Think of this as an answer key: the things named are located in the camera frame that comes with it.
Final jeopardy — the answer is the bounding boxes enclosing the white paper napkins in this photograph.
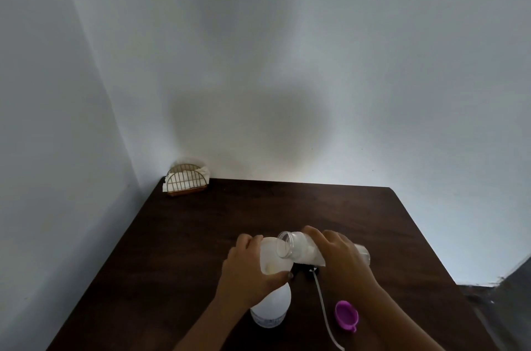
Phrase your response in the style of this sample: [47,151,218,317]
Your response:
[163,168,211,193]

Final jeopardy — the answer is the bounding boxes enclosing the person's left hand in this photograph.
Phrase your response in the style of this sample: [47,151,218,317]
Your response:
[215,234,293,315]

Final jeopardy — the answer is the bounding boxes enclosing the white plastic funnel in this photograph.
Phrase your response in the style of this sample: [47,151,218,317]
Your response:
[259,236,295,275]

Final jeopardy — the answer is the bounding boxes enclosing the person's right forearm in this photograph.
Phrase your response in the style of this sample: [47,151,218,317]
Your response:
[343,280,448,351]

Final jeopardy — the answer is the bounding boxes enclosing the black spray head with tube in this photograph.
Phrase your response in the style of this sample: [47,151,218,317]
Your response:
[290,265,346,350]

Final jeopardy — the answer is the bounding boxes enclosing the person's left forearm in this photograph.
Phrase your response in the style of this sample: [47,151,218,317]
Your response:
[173,293,259,351]

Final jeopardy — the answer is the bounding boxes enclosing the gold wire napkin holder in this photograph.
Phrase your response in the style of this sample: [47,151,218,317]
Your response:
[165,163,211,198]

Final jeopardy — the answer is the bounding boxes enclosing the clear plastic bottle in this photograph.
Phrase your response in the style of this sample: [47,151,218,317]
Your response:
[277,230,371,269]

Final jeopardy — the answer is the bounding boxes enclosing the purple bottle cap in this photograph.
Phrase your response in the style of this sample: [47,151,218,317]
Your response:
[335,300,360,333]

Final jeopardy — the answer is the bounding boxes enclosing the person's right hand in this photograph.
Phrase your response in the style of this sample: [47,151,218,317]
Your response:
[301,226,376,302]

